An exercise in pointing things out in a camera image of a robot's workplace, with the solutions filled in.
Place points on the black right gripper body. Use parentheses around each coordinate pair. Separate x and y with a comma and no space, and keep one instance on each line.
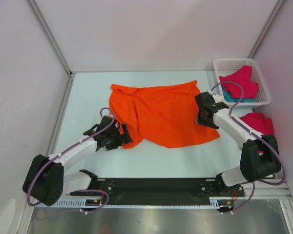
(206,122)

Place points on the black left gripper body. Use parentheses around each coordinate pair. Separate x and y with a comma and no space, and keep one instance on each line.
(114,140)

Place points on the white plastic basket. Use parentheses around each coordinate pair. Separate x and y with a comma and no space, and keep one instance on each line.
(228,66)

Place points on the orange t shirt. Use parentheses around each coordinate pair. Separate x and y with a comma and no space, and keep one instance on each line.
(164,115)

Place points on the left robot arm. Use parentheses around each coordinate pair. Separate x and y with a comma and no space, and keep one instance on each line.
(47,179)

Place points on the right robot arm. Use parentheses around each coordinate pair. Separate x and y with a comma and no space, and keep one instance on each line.
(259,153)

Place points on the pink t shirt in basket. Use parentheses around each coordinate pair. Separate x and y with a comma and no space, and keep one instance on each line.
(241,78)

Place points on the folded pink t shirt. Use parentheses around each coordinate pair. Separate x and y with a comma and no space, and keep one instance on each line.
(259,122)

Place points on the right aluminium corner post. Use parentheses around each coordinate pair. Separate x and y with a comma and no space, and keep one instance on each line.
(266,28)

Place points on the aluminium corner post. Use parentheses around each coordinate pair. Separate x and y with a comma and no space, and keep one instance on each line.
(49,35)
(266,28)

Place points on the white slotted cable duct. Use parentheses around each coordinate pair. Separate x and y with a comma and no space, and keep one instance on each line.
(144,202)

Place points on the aluminium front rail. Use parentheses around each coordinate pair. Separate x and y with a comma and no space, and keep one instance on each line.
(260,189)

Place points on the left aluminium corner post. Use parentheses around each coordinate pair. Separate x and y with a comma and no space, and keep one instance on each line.
(49,35)

